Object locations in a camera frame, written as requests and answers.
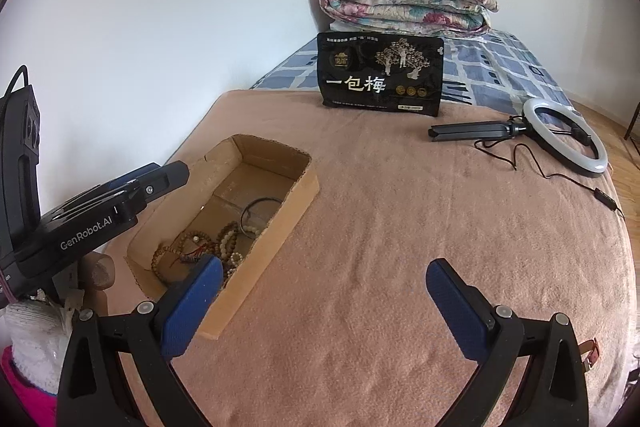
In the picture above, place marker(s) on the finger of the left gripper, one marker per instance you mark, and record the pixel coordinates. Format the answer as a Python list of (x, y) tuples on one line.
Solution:
[(145, 186)]

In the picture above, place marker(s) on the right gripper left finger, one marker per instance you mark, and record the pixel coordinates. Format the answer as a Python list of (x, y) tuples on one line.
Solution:
[(183, 307)]

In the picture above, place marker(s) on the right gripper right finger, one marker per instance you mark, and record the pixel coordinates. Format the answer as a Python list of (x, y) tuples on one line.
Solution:
[(465, 310)]

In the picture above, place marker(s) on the left hand white glove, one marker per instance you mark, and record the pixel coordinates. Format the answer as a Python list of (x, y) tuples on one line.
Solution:
[(35, 334)]

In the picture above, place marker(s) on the brown wooden bead mala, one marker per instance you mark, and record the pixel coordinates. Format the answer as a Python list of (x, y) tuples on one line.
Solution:
[(191, 245)]

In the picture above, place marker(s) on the cardboard box tray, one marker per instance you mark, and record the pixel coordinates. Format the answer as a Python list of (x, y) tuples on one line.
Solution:
[(242, 201)]

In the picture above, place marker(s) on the pink bed blanket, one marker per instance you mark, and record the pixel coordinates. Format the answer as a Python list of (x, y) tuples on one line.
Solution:
[(340, 331)]

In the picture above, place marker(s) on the black folded tripod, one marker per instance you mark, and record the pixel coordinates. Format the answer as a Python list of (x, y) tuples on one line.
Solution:
[(484, 130)]

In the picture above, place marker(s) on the blue checked bed sheet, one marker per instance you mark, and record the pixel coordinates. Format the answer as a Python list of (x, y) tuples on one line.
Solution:
[(495, 70)]

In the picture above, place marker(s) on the black snack bag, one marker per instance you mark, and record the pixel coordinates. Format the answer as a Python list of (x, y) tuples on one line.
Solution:
[(389, 73)]

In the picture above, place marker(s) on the red strap wristwatch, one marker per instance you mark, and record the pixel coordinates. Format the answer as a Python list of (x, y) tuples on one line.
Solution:
[(589, 351)]

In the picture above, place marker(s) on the white ring light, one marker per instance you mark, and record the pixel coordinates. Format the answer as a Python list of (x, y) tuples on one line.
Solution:
[(566, 136)]

